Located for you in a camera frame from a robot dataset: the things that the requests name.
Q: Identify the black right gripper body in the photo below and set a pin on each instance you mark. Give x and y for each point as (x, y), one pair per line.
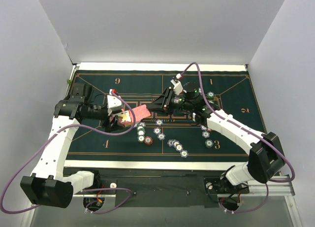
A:
(168, 102)

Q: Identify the green poker chip stack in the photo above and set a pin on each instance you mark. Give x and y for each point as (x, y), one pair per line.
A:
(209, 143)

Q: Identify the red poker chip stack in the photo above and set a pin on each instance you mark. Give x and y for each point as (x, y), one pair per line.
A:
(148, 140)

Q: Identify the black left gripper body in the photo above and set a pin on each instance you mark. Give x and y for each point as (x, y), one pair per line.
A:
(108, 119)

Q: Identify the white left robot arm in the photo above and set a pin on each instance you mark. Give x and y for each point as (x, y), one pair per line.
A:
(47, 185)

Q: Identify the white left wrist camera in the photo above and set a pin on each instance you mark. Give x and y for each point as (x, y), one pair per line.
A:
(114, 105)

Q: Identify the green poker table mat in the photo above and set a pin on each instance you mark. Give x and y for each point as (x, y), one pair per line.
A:
(233, 93)

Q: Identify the red playing card deck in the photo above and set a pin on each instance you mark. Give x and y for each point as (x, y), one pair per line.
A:
(128, 117)

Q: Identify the aluminium mounting rail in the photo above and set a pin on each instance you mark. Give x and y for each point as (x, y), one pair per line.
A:
(212, 185)

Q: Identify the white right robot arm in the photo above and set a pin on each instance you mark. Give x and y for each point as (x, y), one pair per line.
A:
(264, 150)

